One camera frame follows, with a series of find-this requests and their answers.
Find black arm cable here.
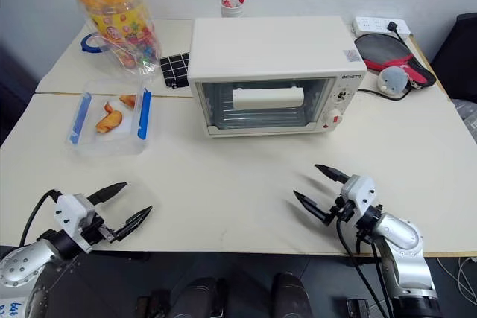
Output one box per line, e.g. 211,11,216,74
334,216,397,318
18,189,63,247

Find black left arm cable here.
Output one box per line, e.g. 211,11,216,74
18,189,63,247

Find white power strip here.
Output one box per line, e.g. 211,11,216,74
351,16,411,36

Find blue tape roll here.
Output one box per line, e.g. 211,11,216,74
79,31,110,55

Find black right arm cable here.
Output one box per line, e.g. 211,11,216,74
334,216,397,318

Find white pen cup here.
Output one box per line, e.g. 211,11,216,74
220,0,245,19

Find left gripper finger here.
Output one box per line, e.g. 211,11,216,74
87,182,129,206
114,205,154,242

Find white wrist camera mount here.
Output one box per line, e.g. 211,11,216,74
339,174,378,219
54,194,99,255

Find blue container latch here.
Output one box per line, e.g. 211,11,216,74
136,86,152,140
67,91,93,145

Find grey plush toy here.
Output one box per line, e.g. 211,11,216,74
376,66,409,95

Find yellow snack jar in bag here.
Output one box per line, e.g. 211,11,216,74
75,0,162,81

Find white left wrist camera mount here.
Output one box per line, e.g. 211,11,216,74
54,194,99,255

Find black white grid cloth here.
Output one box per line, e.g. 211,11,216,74
159,52,192,90

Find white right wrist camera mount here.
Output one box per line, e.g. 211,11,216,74
339,174,378,219

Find white toaster oven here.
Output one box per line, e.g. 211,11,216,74
187,16,368,140

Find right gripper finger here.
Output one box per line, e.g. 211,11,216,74
292,189,332,227
314,163,352,185

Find clear plastic food container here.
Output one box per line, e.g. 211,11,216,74
66,78,152,156

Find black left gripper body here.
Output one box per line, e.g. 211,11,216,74
79,212,123,247

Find black red paddle case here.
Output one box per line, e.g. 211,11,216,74
353,32,437,90

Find large dark rounded shape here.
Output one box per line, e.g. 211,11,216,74
271,272,313,318
174,276,229,318

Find large golden pastry piece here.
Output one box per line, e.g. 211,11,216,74
94,101,124,135

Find white label blue writing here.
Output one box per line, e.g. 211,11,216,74
0,296,28,318

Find black chair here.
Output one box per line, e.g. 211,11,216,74
429,13,477,104

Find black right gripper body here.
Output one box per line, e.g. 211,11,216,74
327,194,357,224

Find white floor cables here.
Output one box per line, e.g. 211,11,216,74
435,255,477,301

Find black power cable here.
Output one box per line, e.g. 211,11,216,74
357,88,410,102

